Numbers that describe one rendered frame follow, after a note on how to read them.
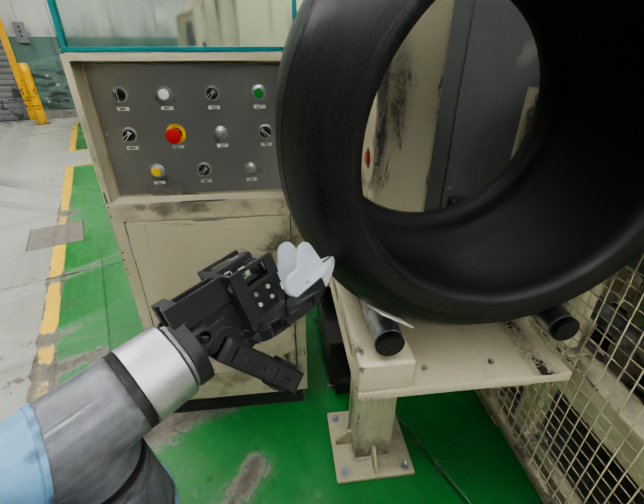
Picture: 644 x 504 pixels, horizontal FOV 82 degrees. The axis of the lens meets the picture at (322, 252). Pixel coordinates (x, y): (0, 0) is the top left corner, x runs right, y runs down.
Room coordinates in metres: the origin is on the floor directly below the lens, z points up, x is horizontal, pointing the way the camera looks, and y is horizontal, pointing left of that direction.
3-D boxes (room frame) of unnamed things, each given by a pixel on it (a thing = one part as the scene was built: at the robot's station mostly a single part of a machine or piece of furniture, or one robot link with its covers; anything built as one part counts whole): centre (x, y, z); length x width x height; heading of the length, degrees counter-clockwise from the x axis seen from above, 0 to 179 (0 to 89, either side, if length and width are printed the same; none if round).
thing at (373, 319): (0.58, -0.08, 0.90); 0.35 x 0.05 x 0.05; 7
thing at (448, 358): (0.60, -0.22, 0.80); 0.37 x 0.36 x 0.02; 97
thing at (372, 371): (0.59, -0.08, 0.84); 0.36 x 0.09 x 0.06; 7
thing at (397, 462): (0.85, -0.17, 0.02); 0.27 x 0.27 x 0.04; 7
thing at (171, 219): (1.19, 0.36, 0.63); 0.56 x 0.41 x 1.27; 97
